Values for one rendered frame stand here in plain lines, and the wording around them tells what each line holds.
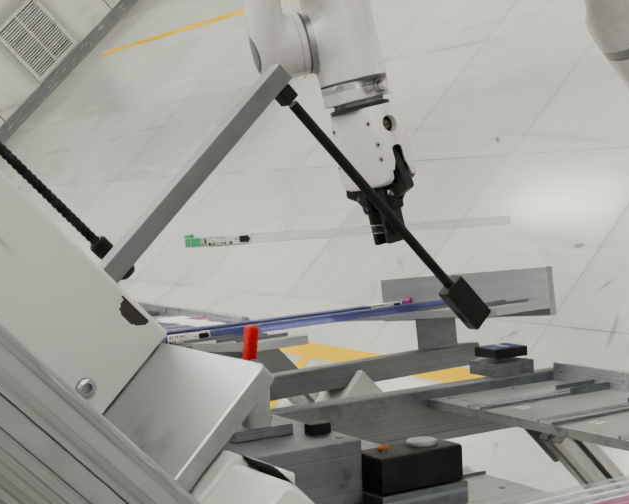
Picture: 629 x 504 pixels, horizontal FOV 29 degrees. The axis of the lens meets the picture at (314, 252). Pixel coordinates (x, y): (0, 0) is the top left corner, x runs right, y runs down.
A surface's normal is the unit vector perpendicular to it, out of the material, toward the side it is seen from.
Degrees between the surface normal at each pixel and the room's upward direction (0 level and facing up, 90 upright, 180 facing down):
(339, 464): 90
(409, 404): 90
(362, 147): 57
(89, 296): 90
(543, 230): 0
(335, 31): 71
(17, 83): 90
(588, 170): 0
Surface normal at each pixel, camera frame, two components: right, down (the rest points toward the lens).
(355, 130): -0.72, 0.25
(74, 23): 0.53, 0.03
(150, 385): -0.62, -0.67
